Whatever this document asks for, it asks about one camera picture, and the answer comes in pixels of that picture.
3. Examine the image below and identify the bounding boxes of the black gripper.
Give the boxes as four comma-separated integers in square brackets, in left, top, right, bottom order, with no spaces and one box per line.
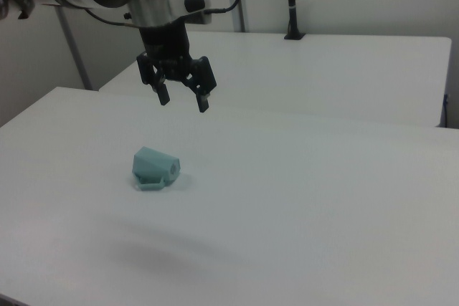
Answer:
[136,21,218,114]

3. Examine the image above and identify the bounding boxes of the teal faceted plastic cup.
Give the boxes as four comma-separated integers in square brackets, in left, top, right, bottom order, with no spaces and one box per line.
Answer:
[132,145,181,191]

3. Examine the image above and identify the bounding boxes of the white rounded corner table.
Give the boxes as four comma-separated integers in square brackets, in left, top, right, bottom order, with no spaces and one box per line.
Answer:
[98,31,453,128]

